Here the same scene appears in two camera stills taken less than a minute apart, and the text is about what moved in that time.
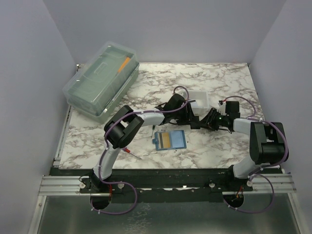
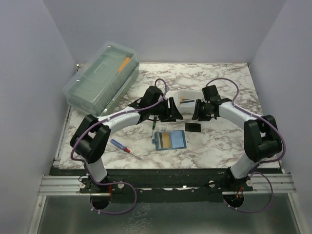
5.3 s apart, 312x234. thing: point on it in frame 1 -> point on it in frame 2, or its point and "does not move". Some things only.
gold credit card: x=166 y=140 does not move
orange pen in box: x=123 y=66 does not move
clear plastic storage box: x=97 y=87 does not move
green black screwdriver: x=153 y=128 does not move
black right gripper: x=208 y=121 -> x=198 y=112
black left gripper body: x=183 y=115 -> x=161 y=110
